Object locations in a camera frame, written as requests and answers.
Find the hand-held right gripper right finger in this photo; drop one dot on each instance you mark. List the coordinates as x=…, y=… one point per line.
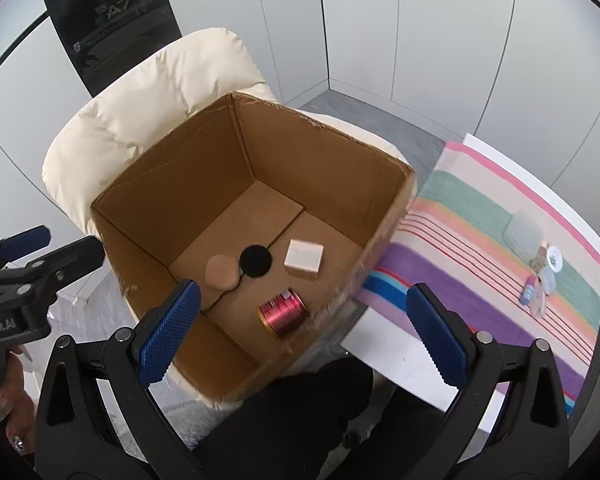
x=437, y=335

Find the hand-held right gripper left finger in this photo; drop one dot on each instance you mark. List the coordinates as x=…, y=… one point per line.
x=169, y=332

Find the cream cushioned chair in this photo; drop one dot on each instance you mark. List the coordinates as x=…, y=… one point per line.
x=145, y=90

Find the small clear container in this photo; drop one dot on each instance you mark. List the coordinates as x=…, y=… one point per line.
x=539, y=305

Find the black round compact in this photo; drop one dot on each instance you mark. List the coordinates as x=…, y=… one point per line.
x=255, y=260

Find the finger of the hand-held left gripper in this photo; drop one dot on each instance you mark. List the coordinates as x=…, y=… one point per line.
x=25, y=242
x=75, y=260

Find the small white box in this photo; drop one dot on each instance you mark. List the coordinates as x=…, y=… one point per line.
x=304, y=257

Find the brown cardboard box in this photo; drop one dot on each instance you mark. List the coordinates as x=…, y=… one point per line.
x=190, y=185

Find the small blue bottle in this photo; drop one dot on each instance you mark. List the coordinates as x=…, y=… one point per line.
x=527, y=292

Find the small translucent bottle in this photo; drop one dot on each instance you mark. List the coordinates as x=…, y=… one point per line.
x=547, y=281

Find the beige powder puff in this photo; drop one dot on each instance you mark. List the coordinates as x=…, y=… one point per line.
x=222, y=272

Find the person's left hand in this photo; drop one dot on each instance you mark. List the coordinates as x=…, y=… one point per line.
x=17, y=400

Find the white round jar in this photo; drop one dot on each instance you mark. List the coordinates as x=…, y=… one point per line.
x=555, y=258

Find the red jar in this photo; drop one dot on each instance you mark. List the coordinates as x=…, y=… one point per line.
x=281, y=312

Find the small beige bottle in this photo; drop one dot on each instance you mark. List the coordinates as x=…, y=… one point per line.
x=537, y=255

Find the light fuzzy robe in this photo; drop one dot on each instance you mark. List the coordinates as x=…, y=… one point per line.
x=182, y=422

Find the striped multicolour cloth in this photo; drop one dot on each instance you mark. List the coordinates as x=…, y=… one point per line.
x=455, y=240

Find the clear plastic case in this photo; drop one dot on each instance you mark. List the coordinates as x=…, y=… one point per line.
x=522, y=232

